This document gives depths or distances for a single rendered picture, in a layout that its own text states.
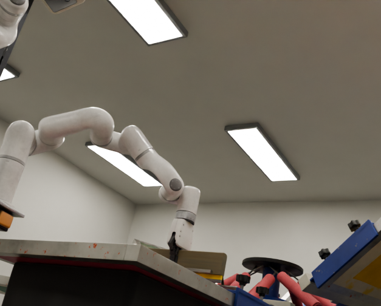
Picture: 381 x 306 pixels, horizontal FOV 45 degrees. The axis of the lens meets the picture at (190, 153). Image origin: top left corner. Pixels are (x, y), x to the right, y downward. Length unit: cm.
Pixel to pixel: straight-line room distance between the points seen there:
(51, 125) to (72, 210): 487
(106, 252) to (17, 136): 74
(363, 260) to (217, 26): 220
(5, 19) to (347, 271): 139
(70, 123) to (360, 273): 116
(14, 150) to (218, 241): 508
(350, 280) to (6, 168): 126
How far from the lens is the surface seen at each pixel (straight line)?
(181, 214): 169
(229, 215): 660
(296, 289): 217
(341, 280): 177
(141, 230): 734
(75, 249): 115
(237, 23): 340
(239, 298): 144
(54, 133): 174
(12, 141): 171
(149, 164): 170
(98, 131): 174
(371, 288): 187
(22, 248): 129
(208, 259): 160
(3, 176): 166
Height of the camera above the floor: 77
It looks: 25 degrees up
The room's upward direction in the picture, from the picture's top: 12 degrees clockwise
